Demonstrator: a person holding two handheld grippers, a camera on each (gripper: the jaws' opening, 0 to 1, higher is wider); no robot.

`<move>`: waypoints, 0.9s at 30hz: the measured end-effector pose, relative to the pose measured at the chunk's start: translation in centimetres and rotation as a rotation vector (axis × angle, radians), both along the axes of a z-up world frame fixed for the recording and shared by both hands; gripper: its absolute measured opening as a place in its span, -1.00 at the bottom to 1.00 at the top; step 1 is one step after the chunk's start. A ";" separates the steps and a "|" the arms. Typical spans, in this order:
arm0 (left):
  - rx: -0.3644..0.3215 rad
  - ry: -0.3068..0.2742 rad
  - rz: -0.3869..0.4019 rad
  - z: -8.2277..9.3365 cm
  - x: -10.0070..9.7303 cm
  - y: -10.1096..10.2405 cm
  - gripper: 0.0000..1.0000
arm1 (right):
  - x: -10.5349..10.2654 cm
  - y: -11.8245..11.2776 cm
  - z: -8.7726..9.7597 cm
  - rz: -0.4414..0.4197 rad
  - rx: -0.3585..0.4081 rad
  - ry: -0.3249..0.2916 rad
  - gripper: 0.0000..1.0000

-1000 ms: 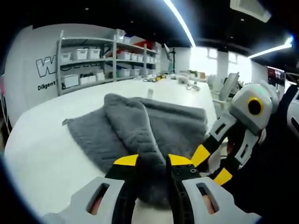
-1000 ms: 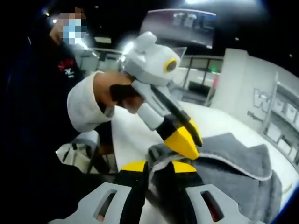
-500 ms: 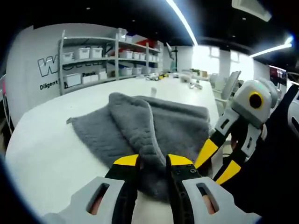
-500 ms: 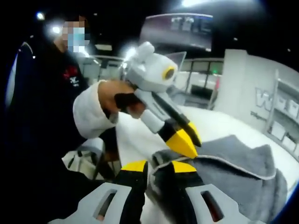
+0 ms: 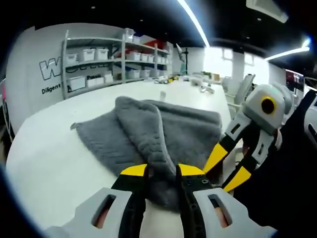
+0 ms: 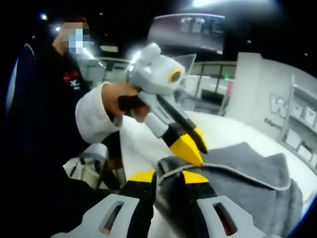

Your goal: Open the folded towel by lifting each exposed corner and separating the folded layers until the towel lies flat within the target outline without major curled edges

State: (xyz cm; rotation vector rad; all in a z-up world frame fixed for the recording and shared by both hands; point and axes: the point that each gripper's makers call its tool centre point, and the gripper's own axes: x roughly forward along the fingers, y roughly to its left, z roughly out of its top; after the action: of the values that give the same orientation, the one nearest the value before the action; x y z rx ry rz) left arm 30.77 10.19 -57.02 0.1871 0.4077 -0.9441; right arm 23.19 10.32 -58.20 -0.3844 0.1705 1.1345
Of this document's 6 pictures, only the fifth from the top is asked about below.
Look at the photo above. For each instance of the row of white storage bins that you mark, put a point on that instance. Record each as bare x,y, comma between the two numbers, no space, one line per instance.
89,54

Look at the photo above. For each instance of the person in black clothing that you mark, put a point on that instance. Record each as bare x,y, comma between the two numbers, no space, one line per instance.
272,210

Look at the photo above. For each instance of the white office chair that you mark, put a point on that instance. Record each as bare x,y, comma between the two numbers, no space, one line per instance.
241,94

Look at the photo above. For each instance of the yellow black tool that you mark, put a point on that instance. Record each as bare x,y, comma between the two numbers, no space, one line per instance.
173,79

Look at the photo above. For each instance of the ceiling light strip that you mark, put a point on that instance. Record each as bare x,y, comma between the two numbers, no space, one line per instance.
195,22

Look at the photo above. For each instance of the grey metal shelf rack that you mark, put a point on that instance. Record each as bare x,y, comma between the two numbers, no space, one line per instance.
123,62

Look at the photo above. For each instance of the pink sign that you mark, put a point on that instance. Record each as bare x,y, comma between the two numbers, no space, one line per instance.
3,91

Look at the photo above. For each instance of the grey fluffy towel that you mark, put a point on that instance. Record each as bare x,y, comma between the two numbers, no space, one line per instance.
138,129

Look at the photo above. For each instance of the small white cylinder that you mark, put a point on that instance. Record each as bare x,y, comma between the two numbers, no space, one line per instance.
162,96

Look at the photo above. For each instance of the assorted white desk items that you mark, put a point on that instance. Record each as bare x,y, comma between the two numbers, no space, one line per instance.
203,81

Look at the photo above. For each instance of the red lit display screen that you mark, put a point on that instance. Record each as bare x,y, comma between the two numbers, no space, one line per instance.
294,80

